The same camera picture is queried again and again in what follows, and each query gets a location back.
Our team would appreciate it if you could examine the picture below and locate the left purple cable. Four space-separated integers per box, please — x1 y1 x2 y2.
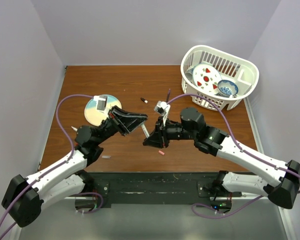
0 94 101 240

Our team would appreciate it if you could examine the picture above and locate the white plastic dish basket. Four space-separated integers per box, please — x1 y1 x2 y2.
180 45 260 111

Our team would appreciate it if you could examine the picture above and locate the white marker with green end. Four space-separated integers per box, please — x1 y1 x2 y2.
141 124 150 138

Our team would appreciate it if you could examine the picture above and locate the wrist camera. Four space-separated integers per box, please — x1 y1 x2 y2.
93 95 108 112
154 101 171 127

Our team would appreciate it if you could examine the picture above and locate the blue and white bowl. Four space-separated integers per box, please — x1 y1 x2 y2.
217 79 239 98

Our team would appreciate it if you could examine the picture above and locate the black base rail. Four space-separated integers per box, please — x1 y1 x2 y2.
74 172 233 213

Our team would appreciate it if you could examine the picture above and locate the black and white pen cap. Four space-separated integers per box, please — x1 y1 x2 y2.
140 97 148 104

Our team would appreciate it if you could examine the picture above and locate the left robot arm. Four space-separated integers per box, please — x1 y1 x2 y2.
1 106 148 228

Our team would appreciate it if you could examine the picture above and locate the purple pen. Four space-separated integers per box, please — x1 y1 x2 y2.
166 88 171 103

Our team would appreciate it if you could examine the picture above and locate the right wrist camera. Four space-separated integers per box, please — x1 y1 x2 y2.
154 101 171 127

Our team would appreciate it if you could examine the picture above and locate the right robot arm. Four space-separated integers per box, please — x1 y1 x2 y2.
143 107 300 209

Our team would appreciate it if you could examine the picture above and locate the round pastel plate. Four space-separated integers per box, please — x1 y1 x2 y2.
84 94 122 126

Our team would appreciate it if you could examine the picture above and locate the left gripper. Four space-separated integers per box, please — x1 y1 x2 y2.
95 107 150 146

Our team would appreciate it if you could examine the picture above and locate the strawberry pattern plate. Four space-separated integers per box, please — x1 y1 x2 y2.
192 63 222 95

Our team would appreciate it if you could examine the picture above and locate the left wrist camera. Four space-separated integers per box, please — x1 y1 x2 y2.
93 95 108 112

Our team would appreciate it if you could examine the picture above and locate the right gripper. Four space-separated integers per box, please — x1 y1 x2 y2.
143 114 197 147

